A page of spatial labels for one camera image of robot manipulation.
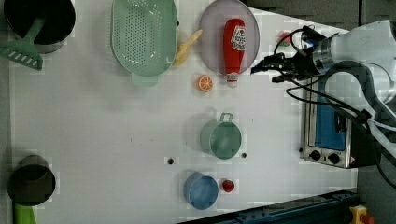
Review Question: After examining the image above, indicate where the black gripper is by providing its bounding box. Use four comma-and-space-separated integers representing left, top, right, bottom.
250, 52, 319, 83

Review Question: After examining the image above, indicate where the red plush ketchup bottle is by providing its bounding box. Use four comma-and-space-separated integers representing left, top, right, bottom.
222, 19, 247, 88

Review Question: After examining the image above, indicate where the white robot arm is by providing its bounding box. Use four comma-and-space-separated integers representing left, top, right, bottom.
251, 20, 396, 155

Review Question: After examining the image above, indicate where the grey round plate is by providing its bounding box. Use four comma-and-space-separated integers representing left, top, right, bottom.
199, 0, 260, 75

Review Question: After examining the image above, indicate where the orange slice toy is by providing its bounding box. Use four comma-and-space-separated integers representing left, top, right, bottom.
196, 75, 213, 92

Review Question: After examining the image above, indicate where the silver toaster oven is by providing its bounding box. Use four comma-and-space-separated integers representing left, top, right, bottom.
304, 92, 375, 169

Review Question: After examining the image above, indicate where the green metal cup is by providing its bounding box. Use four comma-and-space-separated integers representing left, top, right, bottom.
200, 112, 242, 160

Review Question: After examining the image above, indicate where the yellow toy banana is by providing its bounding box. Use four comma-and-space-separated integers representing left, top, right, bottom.
174, 30, 203, 66

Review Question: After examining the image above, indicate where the red toy strawberry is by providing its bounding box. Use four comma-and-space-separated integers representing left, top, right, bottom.
222, 179, 234, 192

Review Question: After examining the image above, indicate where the green perforated colander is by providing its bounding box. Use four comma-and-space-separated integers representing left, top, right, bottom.
111, 0, 177, 87

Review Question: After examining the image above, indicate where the yellow red emergency button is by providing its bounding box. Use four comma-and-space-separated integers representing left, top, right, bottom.
349, 205, 375, 224

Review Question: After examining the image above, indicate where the black steel pot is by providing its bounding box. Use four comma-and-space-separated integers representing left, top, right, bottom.
3, 0, 77, 54

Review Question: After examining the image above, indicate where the green slotted spatula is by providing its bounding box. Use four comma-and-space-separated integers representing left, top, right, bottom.
0, 18, 45, 70

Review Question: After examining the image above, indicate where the black cylindrical container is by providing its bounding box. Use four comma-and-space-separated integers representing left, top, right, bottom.
7, 155, 56, 206

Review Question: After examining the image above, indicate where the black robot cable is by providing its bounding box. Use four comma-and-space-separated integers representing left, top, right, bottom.
273, 27, 396, 190

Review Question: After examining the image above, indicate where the blue metal rail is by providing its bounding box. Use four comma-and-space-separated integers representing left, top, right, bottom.
178, 190, 361, 224

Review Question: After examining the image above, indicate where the green plastic utensil handle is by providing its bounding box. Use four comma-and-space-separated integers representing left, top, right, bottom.
14, 203, 37, 224

